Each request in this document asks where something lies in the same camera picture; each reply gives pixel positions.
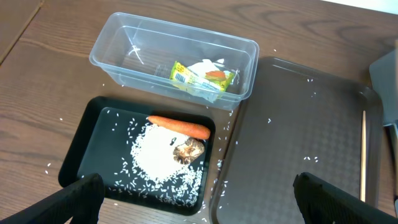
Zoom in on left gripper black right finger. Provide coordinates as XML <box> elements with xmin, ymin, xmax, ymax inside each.
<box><xmin>293</xmin><ymin>172</ymin><xmax>397</xmax><ymax>224</ymax></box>

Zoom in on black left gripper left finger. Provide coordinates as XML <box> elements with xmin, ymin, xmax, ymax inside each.
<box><xmin>1</xmin><ymin>174</ymin><xmax>105</xmax><ymax>224</ymax></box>

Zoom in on wooden chopstick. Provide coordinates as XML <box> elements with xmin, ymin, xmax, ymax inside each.
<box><xmin>360</xmin><ymin>111</ymin><xmax>367</xmax><ymax>202</ymax></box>

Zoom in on brown noodle cake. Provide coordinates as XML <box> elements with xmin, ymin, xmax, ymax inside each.
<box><xmin>173</xmin><ymin>138</ymin><xmax>205</xmax><ymax>165</ymax></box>

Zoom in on orange carrot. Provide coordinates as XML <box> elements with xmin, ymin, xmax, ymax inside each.
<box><xmin>147</xmin><ymin>115</ymin><xmax>211</xmax><ymax>140</ymax></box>

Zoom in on yellow foil snack wrapper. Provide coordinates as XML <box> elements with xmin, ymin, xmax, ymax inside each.
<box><xmin>169</xmin><ymin>59</ymin><xmax>236</xmax><ymax>91</ymax></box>

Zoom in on grey dishwasher rack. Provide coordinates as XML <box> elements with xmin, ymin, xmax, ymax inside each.
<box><xmin>369</xmin><ymin>50</ymin><xmax>397</xmax><ymax>126</ymax></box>

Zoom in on spilled white rice pile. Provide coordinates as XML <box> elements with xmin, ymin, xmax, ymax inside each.
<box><xmin>102</xmin><ymin>110</ymin><xmax>206</xmax><ymax>208</ymax></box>

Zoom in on dark brown serving tray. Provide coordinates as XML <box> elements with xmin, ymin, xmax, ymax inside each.
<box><xmin>210</xmin><ymin>57</ymin><xmax>383</xmax><ymax>223</ymax></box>

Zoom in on clear plastic bin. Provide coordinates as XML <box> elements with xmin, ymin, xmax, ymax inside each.
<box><xmin>89</xmin><ymin>12</ymin><xmax>259</xmax><ymax>110</ymax></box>

